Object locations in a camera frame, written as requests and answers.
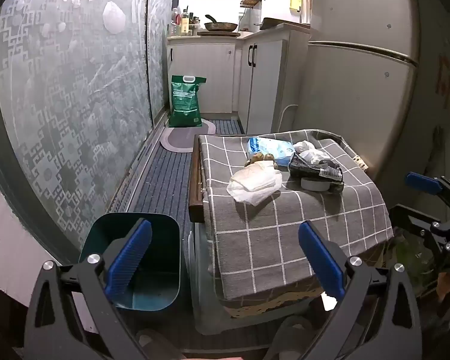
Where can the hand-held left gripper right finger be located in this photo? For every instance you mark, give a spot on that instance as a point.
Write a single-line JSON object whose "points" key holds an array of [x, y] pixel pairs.
{"points": [[320, 260]]}

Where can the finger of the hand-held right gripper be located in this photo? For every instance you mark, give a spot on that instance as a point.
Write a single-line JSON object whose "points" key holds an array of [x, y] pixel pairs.
{"points": [[416, 220], [423, 183]]}

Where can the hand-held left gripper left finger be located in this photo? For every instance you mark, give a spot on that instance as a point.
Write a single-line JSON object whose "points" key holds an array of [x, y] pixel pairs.
{"points": [[129, 260]]}

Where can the teal plastic waste bin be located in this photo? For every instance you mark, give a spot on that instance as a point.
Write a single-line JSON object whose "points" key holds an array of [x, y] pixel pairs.
{"points": [[161, 255]]}

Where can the grey tape roll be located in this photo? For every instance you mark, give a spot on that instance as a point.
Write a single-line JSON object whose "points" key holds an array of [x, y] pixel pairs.
{"points": [[315, 186]]}

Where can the black snack wrapper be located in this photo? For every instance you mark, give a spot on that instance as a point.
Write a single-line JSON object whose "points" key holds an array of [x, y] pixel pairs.
{"points": [[303, 168]]}

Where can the white paper towel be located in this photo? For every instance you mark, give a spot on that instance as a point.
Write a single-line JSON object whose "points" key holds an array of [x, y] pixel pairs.
{"points": [[255, 184]]}

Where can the white plastic bag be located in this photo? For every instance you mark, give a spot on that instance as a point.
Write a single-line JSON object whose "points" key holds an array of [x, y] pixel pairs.
{"points": [[311, 153]]}

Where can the blue plastic packet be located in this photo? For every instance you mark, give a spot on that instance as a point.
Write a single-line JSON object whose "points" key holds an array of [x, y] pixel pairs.
{"points": [[266, 146]]}

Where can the green crumpled bag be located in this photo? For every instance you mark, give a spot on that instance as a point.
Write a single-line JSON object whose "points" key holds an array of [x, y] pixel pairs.
{"points": [[408, 258]]}

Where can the grey checked tablecloth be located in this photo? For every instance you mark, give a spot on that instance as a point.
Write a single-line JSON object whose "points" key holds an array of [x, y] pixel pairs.
{"points": [[285, 217]]}

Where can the brown patterned cloth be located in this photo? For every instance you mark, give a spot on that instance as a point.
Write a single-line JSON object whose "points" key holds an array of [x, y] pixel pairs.
{"points": [[270, 302]]}

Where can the grey slipper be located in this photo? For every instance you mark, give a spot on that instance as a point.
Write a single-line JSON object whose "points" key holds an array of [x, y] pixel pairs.
{"points": [[296, 332], [153, 343]]}

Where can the grey plastic stool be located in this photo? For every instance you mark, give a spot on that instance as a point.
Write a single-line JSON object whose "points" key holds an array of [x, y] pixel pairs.
{"points": [[206, 288]]}

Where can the grey striped floor runner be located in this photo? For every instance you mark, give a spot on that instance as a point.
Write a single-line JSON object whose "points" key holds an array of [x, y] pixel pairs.
{"points": [[165, 183]]}

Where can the beige refrigerator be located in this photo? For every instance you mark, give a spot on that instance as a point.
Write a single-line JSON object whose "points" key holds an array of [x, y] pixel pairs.
{"points": [[352, 82]]}

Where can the oval grey pink mat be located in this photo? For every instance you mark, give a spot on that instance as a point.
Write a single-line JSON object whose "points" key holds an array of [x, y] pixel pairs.
{"points": [[180, 138]]}

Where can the frosted patterned sliding door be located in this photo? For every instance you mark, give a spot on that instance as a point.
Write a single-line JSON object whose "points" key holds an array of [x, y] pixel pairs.
{"points": [[78, 101], [157, 45]]}

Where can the green rice bag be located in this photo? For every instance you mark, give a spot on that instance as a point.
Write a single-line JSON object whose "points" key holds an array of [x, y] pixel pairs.
{"points": [[185, 101]]}

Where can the white kitchen cabinet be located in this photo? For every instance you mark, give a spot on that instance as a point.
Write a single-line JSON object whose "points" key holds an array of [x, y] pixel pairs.
{"points": [[266, 82], [202, 75]]}

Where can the wooden cutting board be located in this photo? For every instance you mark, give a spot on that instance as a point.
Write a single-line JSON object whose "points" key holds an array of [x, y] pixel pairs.
{"points": [[281, 24]]}

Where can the clear oil bottle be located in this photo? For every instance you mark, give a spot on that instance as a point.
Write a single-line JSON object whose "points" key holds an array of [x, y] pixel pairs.
{"points": [[175, 24]]}

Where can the flat cooktop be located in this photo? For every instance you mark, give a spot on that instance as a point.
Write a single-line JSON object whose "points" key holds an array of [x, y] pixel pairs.
{"points": [[217, 33]]}

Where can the small seasoning jar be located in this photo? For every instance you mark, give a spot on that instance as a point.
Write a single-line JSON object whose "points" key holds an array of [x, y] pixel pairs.
{"points": [[195, 25]]}

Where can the dark-capped sauce bottle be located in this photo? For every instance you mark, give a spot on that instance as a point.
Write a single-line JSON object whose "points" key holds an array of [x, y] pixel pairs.
{"points": [[186, 20]]}

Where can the metal frying pan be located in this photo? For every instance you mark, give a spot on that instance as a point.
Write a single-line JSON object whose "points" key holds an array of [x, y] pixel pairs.
{"points": [[221, 26]]}

